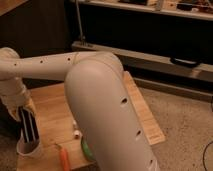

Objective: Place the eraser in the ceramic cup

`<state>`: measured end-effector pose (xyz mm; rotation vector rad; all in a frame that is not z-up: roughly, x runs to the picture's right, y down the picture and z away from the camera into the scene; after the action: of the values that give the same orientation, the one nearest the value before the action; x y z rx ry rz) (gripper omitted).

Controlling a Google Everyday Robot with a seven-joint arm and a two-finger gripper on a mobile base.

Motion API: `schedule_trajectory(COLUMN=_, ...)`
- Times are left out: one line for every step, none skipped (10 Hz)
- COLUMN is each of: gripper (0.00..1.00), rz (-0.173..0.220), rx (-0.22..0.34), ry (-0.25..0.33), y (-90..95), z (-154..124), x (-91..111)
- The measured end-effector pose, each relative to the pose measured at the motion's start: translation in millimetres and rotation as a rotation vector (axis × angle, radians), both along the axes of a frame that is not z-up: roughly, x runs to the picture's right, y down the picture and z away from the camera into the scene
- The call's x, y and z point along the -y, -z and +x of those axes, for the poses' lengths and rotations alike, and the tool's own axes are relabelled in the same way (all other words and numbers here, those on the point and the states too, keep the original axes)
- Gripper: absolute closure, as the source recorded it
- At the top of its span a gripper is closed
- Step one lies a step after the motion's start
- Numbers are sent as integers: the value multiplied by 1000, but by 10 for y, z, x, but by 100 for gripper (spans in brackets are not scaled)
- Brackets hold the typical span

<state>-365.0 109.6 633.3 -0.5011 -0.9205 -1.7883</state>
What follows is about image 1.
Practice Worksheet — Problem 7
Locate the metal shelf rack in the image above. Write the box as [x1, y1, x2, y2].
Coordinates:
[71, 0, 213, 83]

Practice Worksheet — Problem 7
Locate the orange carrot toy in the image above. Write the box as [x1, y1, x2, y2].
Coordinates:
[56, 144, 71, 171]

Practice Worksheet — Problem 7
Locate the wooden board table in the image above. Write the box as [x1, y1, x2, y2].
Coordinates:
[17, 72, 165, 171]

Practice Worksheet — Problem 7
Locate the black handle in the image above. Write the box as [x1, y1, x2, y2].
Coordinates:
[170, 58, 202, 68]

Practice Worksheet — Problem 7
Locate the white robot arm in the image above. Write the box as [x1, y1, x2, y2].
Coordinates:
[0, 47, 160, 171]

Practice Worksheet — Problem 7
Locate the green pepper toy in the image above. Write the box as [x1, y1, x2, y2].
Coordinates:
[81, 138, 95, 161]

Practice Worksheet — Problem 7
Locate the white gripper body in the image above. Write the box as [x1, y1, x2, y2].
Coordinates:
[0, 77, 36, 121]

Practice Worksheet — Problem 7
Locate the white ceramic cup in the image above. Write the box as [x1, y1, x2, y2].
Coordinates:
[16, 139, 43, 158]

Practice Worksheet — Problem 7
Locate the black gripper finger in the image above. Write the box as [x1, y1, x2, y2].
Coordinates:
[18, 107, 31, 142]
[25, 110, 39, 142]

